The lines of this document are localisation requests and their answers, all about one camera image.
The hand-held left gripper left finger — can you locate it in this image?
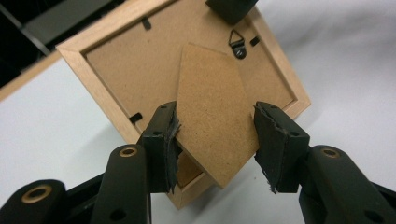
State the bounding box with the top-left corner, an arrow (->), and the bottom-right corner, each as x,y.
136,101 -> 182,194

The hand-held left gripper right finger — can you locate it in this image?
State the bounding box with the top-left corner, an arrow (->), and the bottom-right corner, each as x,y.
253,101 -> 312,195

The wooden photo frame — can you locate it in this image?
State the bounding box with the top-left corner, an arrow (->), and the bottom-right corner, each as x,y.
55,0 -> 312,210

